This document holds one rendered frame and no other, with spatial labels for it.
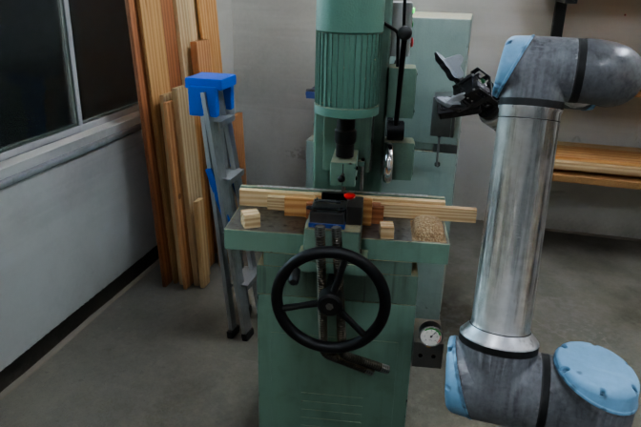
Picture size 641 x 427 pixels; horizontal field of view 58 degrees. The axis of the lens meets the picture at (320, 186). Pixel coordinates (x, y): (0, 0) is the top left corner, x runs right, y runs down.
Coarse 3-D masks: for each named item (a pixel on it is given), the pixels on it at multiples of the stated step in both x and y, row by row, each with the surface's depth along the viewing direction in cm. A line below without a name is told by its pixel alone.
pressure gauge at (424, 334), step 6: (426, 324) 152; (432, 324) 151; (438, 324) 152; (420, 330) 152; (426, 330) 151; (432, 330) 151; (438, 330) 150; (420, 336) 151; (426, 336) 152; (432, 336) 151; (438, 336) 151; (426, 342) 152; (432, 342) 152; (438, 342) 152
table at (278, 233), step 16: (240, 208) 169; (256, 208) 169; (240, 224) 158; (272, 224) 158; (288, 224) 158; (304, 224) 159; (400, 224) 160; (224, 240) 156; (240, 240) 155; (256, 240) 154; (272, 240) 154; (288, 240) 153; (368, 240) 151; (384, 240) 150; (400, 240) 150; (448, 240) 151; (368, 256) 152; (384, 256) 152; (400, 256) 151; (416, 256) 151; (432, 256) 150; (352, 272) 144
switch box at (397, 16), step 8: (400, 8) 172; (408, 8) 172; (392, 16) 173; (400, 16) 173; (408, 16) 172; (392, 24) 174; (400, 24) 173; (408, 24) 173; (392, 32) 174; (392, 40) 175; (400, 40) 175; (408, 40) 175; (392, 48) 176; (400, 48) 176; (408, 48) 175
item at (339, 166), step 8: (336, 160) 158; (344, 160) 158; (352, 160) 158; (336, 168) 157; (344, 168) 157; (352, 168) 157; (336, 176) 158; (344, 176) 158; (352, 176) 158; (336, 184) 159; (344, 184) 159; (352, 184) 158
